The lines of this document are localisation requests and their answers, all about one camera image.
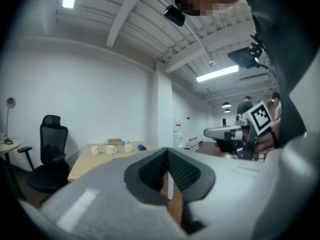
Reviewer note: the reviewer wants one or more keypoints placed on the black head camera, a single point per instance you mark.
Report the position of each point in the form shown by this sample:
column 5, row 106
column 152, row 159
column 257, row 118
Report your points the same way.
column 175, row 15

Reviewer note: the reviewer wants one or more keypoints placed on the white mug with dark rim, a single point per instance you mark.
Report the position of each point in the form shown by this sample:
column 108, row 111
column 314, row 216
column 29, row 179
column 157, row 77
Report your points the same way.
column 94, row 150

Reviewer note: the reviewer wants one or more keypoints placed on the black pendant lamp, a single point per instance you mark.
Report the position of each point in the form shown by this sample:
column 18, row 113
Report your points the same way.
column 227, row 110
column 226, row 105

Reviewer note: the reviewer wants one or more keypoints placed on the plain white mug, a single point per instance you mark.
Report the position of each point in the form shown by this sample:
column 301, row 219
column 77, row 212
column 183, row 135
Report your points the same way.
column 110, row 149

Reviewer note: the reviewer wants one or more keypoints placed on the person's black shirt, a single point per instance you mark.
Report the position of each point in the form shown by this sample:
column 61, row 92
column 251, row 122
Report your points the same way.
column 287, row 34

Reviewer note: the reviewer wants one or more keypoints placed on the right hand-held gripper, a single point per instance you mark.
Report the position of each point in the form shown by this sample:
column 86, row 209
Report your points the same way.
column 258, row 117

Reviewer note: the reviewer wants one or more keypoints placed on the cream mug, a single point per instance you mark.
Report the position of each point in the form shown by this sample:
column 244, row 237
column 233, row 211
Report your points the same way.
column 128, row 148

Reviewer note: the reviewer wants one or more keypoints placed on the desk lamp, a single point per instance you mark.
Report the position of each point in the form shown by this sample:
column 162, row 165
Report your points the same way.
column 10, row 102

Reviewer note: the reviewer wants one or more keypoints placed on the blue folded cloth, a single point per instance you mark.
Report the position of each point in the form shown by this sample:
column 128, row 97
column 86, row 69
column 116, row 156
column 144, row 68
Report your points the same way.
column 141, row 147

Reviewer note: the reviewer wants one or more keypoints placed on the white water dispenser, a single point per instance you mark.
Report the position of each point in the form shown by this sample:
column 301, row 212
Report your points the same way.
column 178, row 136

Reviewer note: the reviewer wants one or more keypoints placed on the wooden box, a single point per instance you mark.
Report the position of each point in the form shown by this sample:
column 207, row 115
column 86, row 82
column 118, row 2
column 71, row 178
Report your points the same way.
column 113, row 141

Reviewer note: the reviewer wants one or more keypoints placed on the black office chair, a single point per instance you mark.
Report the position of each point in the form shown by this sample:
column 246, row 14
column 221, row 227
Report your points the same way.
column 50, row 164

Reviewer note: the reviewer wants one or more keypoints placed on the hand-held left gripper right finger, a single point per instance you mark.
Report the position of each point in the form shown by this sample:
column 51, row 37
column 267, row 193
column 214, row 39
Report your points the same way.
column 220, row 189

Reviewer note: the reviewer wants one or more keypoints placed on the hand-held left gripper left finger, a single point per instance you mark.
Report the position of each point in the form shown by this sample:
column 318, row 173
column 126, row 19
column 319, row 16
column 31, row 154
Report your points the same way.
column 100, row 196

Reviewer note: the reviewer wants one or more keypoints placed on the black mounted screen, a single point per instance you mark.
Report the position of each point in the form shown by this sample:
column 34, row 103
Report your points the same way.
column 241, row 57

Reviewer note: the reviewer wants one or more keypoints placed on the clear plastic water bottle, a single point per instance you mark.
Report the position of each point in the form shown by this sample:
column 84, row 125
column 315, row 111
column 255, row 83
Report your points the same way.
column 124, row 142

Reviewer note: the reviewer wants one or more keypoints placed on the round white side table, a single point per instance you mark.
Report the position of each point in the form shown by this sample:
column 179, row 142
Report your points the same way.
column 8, row 147

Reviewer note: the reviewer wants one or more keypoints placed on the row of small bottles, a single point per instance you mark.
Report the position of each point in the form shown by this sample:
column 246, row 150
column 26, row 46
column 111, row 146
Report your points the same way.
column 192, row 144

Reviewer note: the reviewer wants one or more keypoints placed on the person's right hand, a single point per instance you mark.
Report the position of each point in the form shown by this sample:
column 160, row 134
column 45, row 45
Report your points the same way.
column 266, row 141

